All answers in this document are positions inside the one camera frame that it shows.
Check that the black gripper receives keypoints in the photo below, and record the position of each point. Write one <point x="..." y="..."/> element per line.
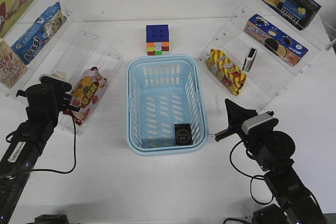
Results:
<point x="48" y="98"/>
<point x="237" y="115"/>

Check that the clear-wrapped bread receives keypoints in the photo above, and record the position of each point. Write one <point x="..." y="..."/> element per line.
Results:
<point x="59" y="75"/>

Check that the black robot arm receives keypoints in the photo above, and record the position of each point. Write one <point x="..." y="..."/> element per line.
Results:
<point x="26" y="144"/>
<point x="272" y="150"/>

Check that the black white tissue pack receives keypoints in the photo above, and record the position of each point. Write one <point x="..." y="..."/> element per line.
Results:
<point x="249" y="59"/>

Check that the light blue plastic basket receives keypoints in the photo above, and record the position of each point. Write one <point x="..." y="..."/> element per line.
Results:
<point x="163" y="91"/>

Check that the clear acrylic left shelf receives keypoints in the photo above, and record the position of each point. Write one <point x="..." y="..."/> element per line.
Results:
<point x="72" y="50"/>

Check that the clear acrylic shelf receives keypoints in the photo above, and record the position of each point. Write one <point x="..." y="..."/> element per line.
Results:
<point x="271" y="82"/>
<point x="72" y="50"/>

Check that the yellow red striped snack bag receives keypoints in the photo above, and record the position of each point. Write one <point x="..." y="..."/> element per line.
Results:
<point x="225" y="71"/>

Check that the pink strawberry cake bag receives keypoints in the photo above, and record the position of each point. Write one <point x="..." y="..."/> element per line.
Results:
<point x="87" y="93"/>

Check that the beige Pocky box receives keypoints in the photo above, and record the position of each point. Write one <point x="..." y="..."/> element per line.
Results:
<point x="12" y="67"/>

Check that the blue cookie bag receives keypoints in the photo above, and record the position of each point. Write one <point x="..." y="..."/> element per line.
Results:
<point x="31" y="42"/>

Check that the clear acrylic right shelf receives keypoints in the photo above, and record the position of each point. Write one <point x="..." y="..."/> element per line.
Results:
<point x="271" y="82"/>

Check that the blue sandwich cookie box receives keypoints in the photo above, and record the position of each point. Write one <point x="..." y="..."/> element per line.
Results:
<point x="275" y="40"/>

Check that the yellow wafer snack box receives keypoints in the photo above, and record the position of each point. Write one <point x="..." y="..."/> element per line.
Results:
<point x="11" y="12"/>

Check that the multicolour puzzle cube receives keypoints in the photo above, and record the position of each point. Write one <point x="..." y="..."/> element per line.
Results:
<point x="157" y="40"/>

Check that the black corn snack box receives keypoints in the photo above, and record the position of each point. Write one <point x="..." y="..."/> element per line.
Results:
<point x="299" y="13"/>

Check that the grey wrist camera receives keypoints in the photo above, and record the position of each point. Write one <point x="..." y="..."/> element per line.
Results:
<point x="259" y="124"/>

